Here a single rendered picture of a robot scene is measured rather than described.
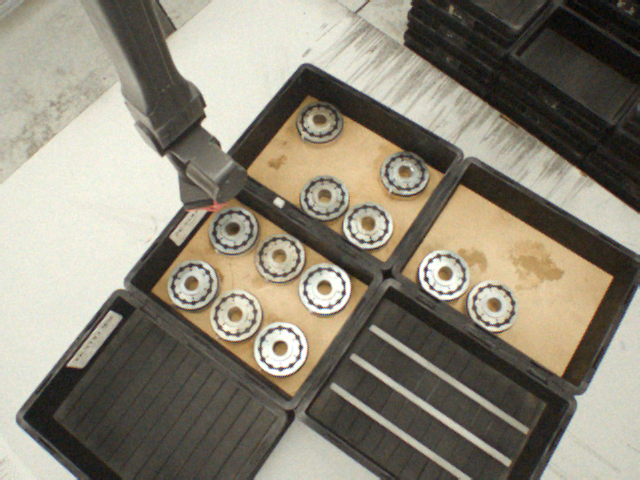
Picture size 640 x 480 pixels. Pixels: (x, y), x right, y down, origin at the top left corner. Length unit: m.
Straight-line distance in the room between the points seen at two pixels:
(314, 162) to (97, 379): 0.63
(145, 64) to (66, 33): 2.22
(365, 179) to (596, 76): 1.12
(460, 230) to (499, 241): 0.08
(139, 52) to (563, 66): 1.66
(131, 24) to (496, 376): 0.87
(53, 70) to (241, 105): 1.40
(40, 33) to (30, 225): 1.52
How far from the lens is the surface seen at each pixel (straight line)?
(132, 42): 0.51
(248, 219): 1.07
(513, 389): 1.07
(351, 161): 1.14
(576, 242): 1.13
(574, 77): 1.99
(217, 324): 1.02
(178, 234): 1.05
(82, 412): 1.13
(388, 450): 1.02
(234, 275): 1.07
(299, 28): 1.52
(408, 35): 2.08
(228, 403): 1.04
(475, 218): 1.12
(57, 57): 2.68
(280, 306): 1.04
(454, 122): 1.37
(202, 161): 0.66
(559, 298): 1.13
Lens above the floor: 1.85
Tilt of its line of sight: 71 degrees down
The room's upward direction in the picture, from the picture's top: 5 degrees counter-clockwise
